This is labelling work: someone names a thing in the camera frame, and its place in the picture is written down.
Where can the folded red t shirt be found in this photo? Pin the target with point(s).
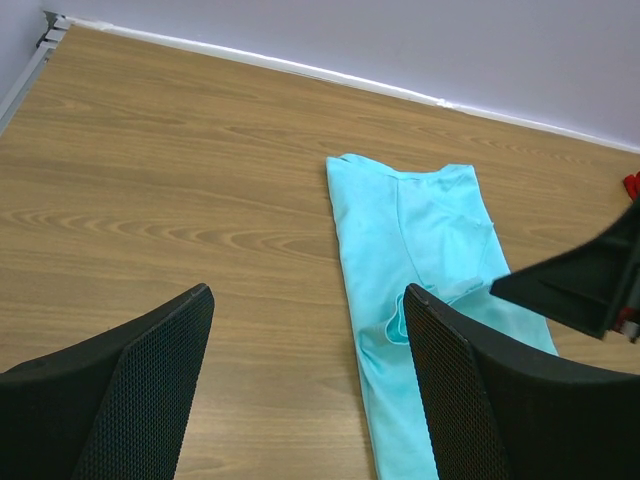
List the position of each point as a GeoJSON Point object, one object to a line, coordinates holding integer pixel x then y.
{"type": "Point", "coordinates": [631, 185]}

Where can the aluminium frame rail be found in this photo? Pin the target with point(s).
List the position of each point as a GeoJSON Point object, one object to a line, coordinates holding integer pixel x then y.
{"type": "Point", "coordinates": [57, 27]}

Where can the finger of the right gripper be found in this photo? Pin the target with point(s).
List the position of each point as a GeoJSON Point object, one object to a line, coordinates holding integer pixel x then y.
{"type": "Point", "coordinates": [593, 288]}

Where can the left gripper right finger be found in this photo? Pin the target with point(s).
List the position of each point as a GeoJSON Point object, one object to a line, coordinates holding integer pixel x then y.
{"type": "Point", "coordinates": [497, 408]}

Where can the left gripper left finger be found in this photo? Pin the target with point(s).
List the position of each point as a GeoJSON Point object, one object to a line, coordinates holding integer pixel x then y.
{"type": "Point", "coordinates": [115, 406]}

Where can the teal t shirt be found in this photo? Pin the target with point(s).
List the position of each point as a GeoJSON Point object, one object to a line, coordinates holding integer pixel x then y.
{"type": "Point", "coordinates": [432, 229]}

